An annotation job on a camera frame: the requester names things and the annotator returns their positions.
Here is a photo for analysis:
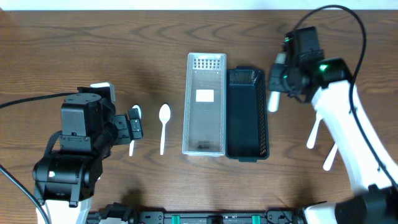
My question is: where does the white plastic spoon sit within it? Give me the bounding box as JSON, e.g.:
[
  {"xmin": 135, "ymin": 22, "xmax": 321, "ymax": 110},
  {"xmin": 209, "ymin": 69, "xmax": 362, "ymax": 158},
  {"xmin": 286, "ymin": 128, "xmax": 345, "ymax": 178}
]
[
  {"xmin": 128, "ymin": 104, "xmax": 142, "ymax": 157},
  {"xmin": 159, "ymin": 103, "xmax": 171, "ymax": 156}
]

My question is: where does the pale green plastic fork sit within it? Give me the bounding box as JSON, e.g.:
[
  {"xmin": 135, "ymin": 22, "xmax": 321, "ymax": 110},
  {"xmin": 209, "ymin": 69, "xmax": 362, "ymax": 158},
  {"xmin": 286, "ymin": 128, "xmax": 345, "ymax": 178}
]
[{"xmin": 267, "ymin": 91, "xmax": 280, "ymax": 113}]

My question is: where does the white plastic fork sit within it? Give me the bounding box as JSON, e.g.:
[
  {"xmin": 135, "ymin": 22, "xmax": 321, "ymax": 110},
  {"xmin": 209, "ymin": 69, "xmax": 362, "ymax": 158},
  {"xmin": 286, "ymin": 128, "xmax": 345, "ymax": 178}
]
[
  {"xmin": 323, "ymin": 143, "xmax": 338, "ymax": 171},
  {"xmin": 306, "ymin": 111, "xmax": 323, "ymax": 149}
]

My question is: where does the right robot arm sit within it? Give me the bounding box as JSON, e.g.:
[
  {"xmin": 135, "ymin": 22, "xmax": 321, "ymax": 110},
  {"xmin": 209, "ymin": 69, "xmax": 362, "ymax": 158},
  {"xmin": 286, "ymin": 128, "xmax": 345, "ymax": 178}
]
[{"xmin": 268, "ymin": 27, "xmax": 397, "ymax": 223}]

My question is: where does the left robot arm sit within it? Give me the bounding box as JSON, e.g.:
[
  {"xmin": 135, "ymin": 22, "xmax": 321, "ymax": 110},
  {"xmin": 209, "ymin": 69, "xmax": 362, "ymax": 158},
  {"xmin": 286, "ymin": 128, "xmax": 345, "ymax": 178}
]
[{"xmin": 32, "ymin": 82, "xmax": 144, "ymax": 223}]

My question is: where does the clear perforated plastic tray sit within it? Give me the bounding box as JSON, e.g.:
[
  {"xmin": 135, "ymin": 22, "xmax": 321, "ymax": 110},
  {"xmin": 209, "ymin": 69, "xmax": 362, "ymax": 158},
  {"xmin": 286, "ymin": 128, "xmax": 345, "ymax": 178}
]
[{"xmin": 182, "ymin": 52, "xmax": 226, "ymax": 157}]

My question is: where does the white label in tray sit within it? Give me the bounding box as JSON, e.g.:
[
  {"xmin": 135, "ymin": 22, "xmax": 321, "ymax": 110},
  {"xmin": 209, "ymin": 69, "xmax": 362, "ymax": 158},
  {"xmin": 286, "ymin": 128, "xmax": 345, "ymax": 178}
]
[{"xmin": 195, "ymin": 90, "xmax": 215, "ymax": 103}]

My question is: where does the dark green plastic basket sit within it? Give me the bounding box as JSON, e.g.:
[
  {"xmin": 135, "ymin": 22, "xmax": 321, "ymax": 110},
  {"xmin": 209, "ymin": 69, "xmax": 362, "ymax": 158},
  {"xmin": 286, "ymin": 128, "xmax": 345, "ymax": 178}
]
[{"xmin": 226, "ymin": 66, "xmax": 270, "ymax": 162}]

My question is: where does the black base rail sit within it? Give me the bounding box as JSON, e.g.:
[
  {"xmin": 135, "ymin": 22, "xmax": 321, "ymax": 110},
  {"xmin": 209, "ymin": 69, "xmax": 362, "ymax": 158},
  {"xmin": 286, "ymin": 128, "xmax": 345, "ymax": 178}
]
[{"xmin": 86, "ymin": 203, "xmax": 306, "ymax": 224}]

